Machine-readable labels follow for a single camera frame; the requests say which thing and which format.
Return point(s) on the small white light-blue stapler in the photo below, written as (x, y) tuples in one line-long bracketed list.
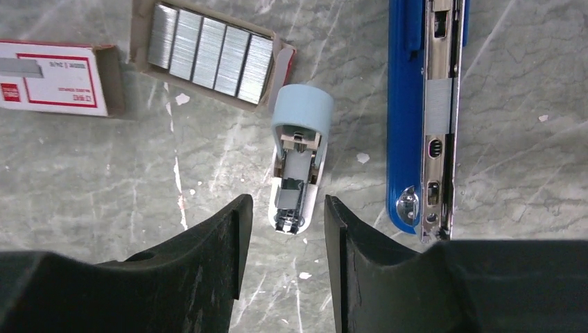
[(300, 126)]

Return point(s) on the silver staple strip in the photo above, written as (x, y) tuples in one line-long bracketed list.
[(437, 106)]

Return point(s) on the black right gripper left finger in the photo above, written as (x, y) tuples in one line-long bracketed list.
[(188, 283)]

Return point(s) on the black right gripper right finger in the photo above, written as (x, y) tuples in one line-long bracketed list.
[(379, 285)]

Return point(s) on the red white staple box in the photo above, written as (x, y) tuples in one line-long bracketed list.
[(82, 79)]

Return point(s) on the cardboard staple tray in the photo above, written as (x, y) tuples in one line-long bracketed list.
[(208, 52)]

